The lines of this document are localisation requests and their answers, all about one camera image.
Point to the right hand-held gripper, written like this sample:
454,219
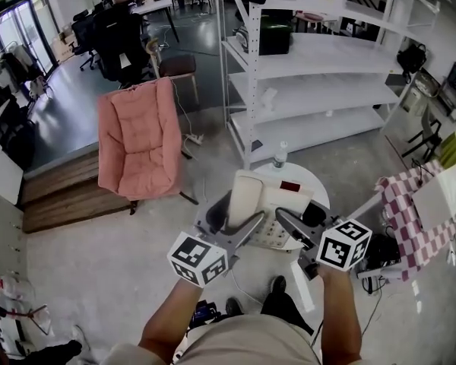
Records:
344,245

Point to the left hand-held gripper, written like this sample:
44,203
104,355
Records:
197,259

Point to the white desk telephone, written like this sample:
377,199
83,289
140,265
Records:
277,200

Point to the person's right forearm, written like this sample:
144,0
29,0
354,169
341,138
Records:
338,314

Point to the person's left forearm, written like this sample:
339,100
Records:
167,321

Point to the round white table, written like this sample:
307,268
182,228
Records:
321,188

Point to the person's right black shoe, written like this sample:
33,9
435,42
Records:
278,283

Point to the person's black shoe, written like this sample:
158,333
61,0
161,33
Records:
233,306
278,283

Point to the clear plastic water bottle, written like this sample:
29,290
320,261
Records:
280,158

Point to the purple phone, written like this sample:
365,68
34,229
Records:
257,145

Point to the person's left black shoe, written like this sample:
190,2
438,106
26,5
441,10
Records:
233,306

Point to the person's black trousers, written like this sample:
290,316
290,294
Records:
285,310

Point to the white power strip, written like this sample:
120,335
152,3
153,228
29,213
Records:
194,139

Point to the black waist device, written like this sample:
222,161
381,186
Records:
204,312

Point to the pink checkered cloth table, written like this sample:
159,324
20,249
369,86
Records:
403,223

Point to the pink padded armchair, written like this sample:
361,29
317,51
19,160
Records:
140,146

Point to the person's beige shirt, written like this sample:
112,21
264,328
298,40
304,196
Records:
243,340

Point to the white box appliance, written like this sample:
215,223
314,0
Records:
441,196

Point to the white metal shelf rack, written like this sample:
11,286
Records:
319,59

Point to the brown wooden step platform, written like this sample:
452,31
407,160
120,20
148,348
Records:
68,200

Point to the brown wooden chair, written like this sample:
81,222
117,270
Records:
176,65

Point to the black box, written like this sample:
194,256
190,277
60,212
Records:
275,36

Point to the black bag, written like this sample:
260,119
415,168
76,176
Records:
412,57

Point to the black office chair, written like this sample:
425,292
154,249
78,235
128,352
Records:
84,36
121,44

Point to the red metal stand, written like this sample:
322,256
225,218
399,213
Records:
38,319

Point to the white locker cabinet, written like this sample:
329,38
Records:
4,234

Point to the white desk with black legs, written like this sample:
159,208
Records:
152,6

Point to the white board panel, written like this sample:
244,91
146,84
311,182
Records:
0,173

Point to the clothes rack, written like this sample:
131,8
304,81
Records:
15,63

